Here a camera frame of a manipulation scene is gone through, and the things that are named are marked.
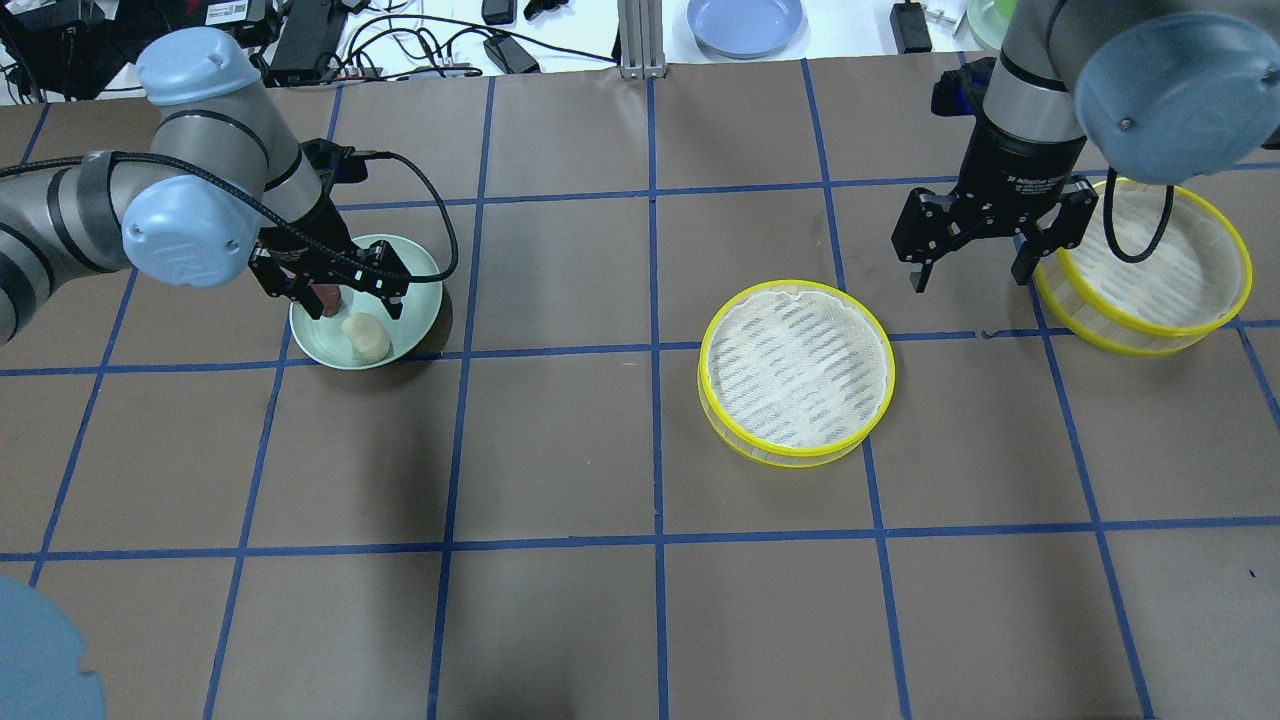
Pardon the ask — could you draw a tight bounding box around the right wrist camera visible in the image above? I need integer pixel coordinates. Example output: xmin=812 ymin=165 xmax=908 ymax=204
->
xmin=931 ymin=56 xmax=997 ymax=117

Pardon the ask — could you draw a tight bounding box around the green bowl with sponges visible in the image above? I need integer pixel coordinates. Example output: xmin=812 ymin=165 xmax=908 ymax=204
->
xmin=965 ymin=0 xmax=1018 ymax=51

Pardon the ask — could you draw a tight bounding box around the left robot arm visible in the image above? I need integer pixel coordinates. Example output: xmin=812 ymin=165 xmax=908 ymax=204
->
xmin=1 ymin=27 xmax=410 ymax=341

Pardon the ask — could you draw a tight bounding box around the yellow steamer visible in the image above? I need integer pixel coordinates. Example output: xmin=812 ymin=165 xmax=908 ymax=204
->
xmin=1033 ymin=187 xmax=1254 ymax=357
xmin=696 ymin=279 xmax=897 ymax=469

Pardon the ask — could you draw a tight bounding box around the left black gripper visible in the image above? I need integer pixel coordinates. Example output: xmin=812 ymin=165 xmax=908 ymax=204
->
xmin=248 ymin=205 xmax=410 ymax=320

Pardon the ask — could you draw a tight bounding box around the blue plate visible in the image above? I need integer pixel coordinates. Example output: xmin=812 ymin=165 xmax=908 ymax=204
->
xmin=685 ymin=1 xmax=806 ymax=59

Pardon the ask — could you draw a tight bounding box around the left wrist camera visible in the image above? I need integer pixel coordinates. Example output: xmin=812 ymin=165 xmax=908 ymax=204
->
xmin=300 ymin=138 xmax=369 ymax=192

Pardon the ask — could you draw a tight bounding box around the mint green plate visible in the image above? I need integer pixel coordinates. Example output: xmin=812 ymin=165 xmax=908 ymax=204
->
xmin=288 ymin=282 xmax=443 ymax=372

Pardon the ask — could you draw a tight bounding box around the black power adapter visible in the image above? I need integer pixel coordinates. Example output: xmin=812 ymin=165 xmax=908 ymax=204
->
xmin=268 ymin=1 xmax=347 ymax=87

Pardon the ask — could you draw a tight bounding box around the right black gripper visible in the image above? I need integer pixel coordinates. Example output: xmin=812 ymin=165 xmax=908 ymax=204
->
xmin=891 ymin=113 xmax=1100 ymax=293

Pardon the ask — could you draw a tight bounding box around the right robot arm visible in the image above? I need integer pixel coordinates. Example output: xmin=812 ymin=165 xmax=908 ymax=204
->
xmin=891 ymin=1 xmax=1279 ymax=293

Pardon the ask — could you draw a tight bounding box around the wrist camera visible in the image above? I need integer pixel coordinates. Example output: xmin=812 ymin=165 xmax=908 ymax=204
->
xmin=300 ymin=138 xmax=369 ymax=192
xmin=931 ymin=56 xmax=997 ymax=117

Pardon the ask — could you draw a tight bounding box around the brown bun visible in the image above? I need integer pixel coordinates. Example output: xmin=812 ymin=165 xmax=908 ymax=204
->
xmin=312 ymin=284 xmax=344 ymax=316

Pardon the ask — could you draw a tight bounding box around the aluminium frame post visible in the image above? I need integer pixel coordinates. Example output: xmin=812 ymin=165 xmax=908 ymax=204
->
xmin=617 ymin=0 xmax=668 ymax=79

